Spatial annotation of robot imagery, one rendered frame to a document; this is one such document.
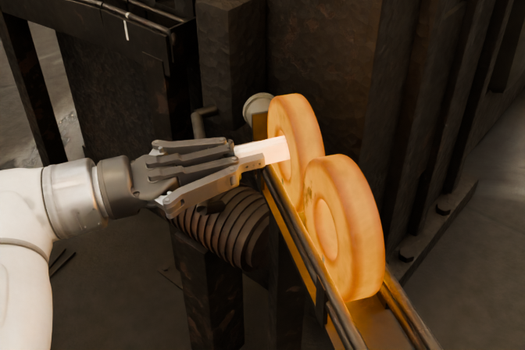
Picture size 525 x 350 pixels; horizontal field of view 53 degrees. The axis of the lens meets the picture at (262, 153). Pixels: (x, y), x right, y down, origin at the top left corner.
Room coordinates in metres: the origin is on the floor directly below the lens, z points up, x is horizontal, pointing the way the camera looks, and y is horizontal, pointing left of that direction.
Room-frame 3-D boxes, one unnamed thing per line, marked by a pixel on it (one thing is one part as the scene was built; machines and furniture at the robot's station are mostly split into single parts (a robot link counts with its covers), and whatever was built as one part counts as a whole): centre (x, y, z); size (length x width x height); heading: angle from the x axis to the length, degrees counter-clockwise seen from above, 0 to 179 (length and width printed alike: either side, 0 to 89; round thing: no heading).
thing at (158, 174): (0.50, 0.08, 0.70); 0.11 x 0.01 x 0.04; 104
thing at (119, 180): (0.49, 0.15, 0.70); 0.09 x 0.08 x 0.07; 105
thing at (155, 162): (0.52, 0.09, 0.70); 0.11 x 0.01 x 0.04; 107
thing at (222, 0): (0.85, 0.05, 0.68); 0.11 x 0.08 x 0.24; 140
